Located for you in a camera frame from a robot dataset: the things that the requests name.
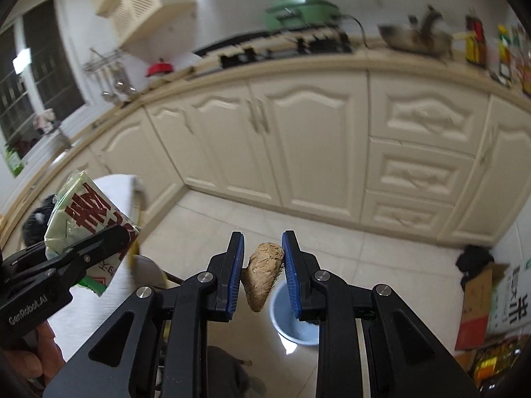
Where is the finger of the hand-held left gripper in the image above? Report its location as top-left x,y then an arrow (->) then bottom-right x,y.
0,226 -> 132,299

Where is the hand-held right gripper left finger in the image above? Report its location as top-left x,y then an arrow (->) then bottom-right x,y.
41,231 -> 250,398

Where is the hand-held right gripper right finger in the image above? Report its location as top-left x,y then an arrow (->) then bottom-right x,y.
281,230 -> 484,398

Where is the brown ginger piece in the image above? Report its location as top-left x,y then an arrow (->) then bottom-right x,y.
243,242 -> 286,312

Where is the green white food packet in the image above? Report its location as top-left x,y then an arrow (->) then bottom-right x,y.
43,169 -> 142,297

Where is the blue plastic bucket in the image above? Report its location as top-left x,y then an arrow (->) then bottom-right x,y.
269,279 -> 322,346

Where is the person's left hand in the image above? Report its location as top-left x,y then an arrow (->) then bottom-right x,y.
0,324 -> 64,387

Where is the black plastic bag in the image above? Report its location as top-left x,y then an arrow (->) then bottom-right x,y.
23,194 -> 56,253

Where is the cream cabinet door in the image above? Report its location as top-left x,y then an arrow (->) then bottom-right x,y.
146,95 -> 229,195
249,70 -> 369,221
190,81 -> 283,209
439,95 -> 531,246
89,108 -> 183,227

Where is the metal faucet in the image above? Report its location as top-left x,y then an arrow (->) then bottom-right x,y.
54,126 -> 73,151

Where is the green white bag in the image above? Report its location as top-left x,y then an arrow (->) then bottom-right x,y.
3,143 -> 22,179

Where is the cream cabinet drawer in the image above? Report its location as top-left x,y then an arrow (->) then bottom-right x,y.
368,75 -> 491,157
365,138 -> 477,200
360,190 -> 457,239

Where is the pale hanging cloth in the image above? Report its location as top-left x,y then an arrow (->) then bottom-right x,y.
33,108 -> 56,135

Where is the black cloth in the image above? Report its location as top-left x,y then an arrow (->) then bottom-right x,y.
455,244 -> 495,289

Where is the red pot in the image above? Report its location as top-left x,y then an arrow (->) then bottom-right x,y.
145,61 -> 174,79

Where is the brown cardboard box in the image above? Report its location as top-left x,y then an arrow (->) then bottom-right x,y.
454,262 -> 511,351

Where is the dark kitchen window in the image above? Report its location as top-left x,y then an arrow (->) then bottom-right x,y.
0,8 -> 90,162

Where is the white printed sack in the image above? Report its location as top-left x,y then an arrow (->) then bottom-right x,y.
485,257 -> 531,337

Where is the black gas hob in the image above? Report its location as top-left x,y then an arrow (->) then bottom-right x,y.
220,33 -> 354,69

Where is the orange yellow snack bag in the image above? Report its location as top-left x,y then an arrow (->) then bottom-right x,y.
469,334 -> 531,387

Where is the cream kitchen base cabinet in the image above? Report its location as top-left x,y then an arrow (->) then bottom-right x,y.
0,45 -> 531,249

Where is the black flat griddle tray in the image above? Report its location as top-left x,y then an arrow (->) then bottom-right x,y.
193,29 -> 270,56

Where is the green electric cooking pot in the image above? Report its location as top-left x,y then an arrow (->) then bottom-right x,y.
261,0 -> 340,33

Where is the metal wok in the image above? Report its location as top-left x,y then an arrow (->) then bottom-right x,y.
378,4 -> 474,62

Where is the dark sauce bottle red label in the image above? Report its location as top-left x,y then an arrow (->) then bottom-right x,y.
465,8 -> 487,66

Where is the yellow green label bottle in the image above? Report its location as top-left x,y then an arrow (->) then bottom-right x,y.
495,25 -> 515,88

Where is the metal wall utensil rack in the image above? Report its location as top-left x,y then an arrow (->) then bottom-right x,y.
83,47 -> 125,71

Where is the cream lattice wall cabinet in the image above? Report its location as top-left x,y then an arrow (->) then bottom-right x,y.
96,0 -> 197,48

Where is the black power cable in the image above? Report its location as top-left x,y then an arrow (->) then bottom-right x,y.
338,14 -> 371,48

